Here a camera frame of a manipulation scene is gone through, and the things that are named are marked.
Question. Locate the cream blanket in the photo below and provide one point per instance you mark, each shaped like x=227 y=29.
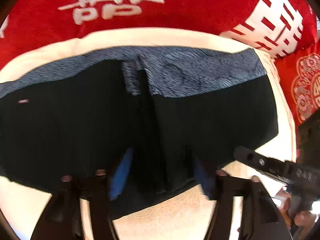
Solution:
x=180 y=217

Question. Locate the black pants with blue trim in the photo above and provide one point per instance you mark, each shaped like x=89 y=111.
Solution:
x=75 y=130

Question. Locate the person's right hand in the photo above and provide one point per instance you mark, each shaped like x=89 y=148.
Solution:
x=303 y=221

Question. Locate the red printed pillow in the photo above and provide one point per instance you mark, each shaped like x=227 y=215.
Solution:
x=303 y=85

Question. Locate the red printed blanket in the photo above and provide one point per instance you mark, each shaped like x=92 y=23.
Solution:
x=187 y=7

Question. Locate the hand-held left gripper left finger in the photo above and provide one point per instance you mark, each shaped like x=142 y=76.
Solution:
x=121 y=175

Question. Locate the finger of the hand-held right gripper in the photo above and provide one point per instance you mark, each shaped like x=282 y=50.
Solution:
x=260 y=161

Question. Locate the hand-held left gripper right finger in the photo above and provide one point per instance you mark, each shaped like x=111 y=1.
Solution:
x=203 y=180

